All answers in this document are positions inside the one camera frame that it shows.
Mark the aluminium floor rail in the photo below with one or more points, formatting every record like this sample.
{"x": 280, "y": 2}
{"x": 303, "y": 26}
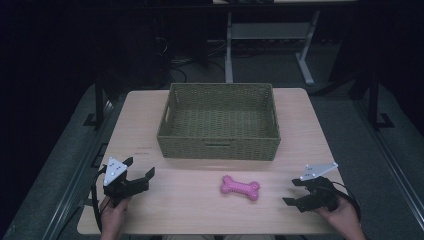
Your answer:
{"x": 78, "y": 176}
{"x": 390, "y": 166}

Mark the pink bone toy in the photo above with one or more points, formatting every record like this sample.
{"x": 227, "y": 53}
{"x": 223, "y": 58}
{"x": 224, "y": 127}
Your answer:
{"x": 239, "y": 187}

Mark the green woven basket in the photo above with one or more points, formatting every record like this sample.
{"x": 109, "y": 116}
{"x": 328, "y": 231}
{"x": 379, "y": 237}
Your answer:
{"x": 220, "y": 146}

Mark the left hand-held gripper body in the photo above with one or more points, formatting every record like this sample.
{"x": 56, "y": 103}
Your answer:
{"x": 124, "y": 186}

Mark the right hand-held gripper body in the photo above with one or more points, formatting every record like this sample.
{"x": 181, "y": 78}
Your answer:
{"x": 318, "y": 191}

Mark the person's left hand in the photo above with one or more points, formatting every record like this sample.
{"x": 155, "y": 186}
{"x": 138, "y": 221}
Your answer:
{"x": 114, "y": 215}

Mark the white metal desk frame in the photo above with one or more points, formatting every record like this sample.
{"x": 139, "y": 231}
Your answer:
{"x": 270, "y": 30}

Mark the black metal stand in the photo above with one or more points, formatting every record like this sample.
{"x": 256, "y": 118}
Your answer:
{"x": 99, "y": 106}
{"x": 375, "y": 106}

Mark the person's right hand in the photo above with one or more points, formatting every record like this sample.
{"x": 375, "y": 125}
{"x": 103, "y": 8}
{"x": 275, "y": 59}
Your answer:
{"x": 341, "y": 216}

